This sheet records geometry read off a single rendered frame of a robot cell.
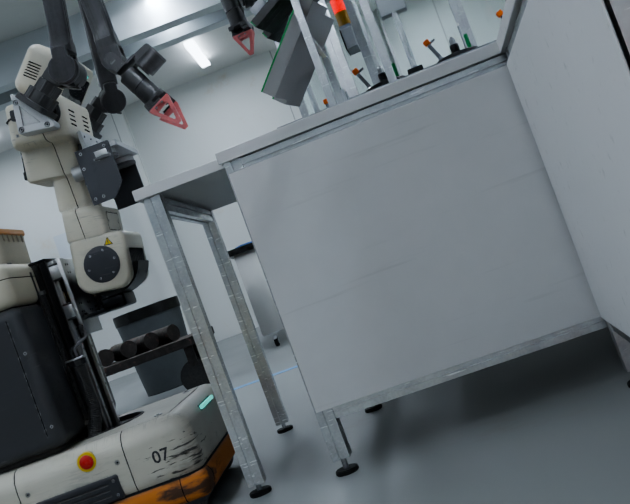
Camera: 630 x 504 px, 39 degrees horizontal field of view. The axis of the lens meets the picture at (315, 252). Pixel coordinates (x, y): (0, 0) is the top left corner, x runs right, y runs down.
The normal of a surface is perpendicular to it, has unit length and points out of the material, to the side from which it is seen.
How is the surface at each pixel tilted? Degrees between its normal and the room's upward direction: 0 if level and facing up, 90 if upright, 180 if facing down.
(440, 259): 90
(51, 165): 90
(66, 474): 90
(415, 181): 90
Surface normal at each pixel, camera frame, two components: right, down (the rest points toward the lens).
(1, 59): -0.04, 0.00
